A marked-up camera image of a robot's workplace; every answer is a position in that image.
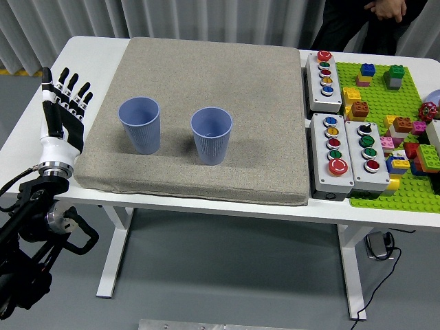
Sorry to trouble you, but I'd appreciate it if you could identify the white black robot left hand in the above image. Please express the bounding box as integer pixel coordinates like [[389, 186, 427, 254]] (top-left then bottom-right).
[[37, 67, 94, 166]]

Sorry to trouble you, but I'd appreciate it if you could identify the person's left hand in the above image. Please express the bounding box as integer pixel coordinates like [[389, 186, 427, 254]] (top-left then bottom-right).
[[373, 0, 409, 23]]

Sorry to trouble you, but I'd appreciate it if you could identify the blue ribbed plastic cup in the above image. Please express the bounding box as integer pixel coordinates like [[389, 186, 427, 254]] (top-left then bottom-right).
[[190, 107, 234, 166], [118, 96, 162, 155]]

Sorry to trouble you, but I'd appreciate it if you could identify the green grey block stack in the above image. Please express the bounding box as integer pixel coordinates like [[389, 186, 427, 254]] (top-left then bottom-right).
[[384, 65, 406, 91]]

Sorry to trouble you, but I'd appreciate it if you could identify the blue yellow pink block stack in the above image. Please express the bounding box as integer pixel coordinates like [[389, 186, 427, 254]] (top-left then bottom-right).
[[355, 63, 377, 87]]

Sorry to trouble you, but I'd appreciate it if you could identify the yellow black floor tape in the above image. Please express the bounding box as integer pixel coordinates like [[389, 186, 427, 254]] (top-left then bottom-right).
[[0, 68, 47, 77]]

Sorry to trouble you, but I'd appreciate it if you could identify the green building-block baseplate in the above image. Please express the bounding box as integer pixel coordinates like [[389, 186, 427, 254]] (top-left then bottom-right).
[[335, 61, 440, 215]]

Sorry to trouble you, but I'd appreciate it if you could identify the white table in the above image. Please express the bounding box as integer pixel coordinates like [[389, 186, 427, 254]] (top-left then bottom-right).
[[0, 36, 440, 320]]

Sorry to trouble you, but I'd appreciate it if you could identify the lilac bowl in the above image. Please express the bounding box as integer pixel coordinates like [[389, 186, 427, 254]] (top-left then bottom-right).
[[425, 88, 440, 111]]

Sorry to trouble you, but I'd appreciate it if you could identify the grey five-button control box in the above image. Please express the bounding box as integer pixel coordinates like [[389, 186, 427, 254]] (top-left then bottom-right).
[[305, 50, 343, 113], [309, 112, 355, 201]]

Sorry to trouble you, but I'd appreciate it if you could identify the brown building block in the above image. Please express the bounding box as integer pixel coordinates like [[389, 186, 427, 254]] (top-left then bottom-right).
[[393, 116, 415, 133], [350, 101, 371, 121]]

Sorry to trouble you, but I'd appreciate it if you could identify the red valve handwheel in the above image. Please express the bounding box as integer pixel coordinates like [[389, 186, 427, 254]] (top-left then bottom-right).
[[418, 102, 438, 122]]

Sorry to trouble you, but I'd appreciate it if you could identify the white building block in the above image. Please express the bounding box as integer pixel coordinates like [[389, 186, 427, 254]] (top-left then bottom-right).
[[388, 127, 412, 140]]

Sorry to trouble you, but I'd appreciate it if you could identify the white box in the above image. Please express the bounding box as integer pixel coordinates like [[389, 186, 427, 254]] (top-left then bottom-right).
[[425, 119, 440, 155]]

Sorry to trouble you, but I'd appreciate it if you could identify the grey curtain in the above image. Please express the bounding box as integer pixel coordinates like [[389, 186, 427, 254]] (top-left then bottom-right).
[[0, 0, 440, 78]]

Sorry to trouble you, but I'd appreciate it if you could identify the red building block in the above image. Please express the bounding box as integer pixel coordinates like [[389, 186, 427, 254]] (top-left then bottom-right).
[[404, 142, 421, 160]]

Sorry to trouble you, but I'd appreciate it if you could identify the green building block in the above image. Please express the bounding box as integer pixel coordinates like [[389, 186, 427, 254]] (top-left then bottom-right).
[[415, 144, 440, 173]]

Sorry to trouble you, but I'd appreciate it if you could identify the grey-brown cushion mat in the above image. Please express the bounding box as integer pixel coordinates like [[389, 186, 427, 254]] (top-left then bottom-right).
[[73, 36, 310, 206]]

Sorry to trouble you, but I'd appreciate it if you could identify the grey power adapter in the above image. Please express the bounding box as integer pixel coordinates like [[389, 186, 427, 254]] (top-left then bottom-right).
[[364, 230, 395, 261]]

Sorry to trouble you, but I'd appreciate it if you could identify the grey selector switch control box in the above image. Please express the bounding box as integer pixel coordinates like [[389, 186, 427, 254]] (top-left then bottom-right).
[[343, 120, 391, 199]]

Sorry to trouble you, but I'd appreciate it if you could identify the black floor cable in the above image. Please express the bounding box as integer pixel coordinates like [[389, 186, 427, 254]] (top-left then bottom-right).
[[350, 236, 402, 322]]

